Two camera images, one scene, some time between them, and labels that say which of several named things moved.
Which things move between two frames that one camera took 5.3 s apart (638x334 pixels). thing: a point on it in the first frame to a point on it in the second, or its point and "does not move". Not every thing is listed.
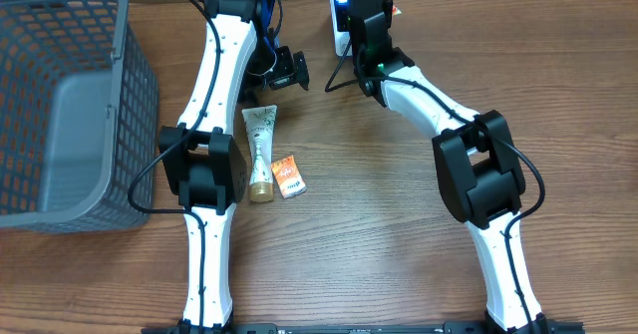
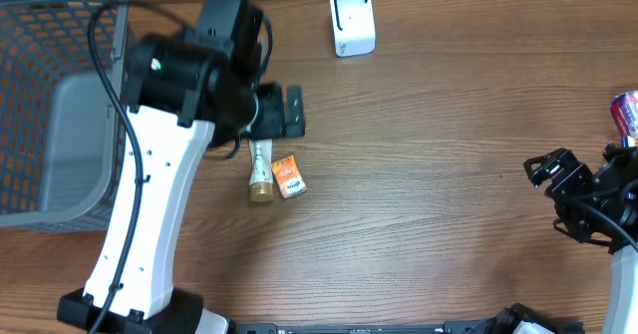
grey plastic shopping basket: x=79 y=108 does not move
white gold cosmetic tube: x=260 y=124 does not move
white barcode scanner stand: x=341 y=0 does not move
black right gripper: x=388 y=1 to x=574 y=171
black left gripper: x=284 y=78 to x=275 y=124
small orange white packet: x=289 y=176 does not move
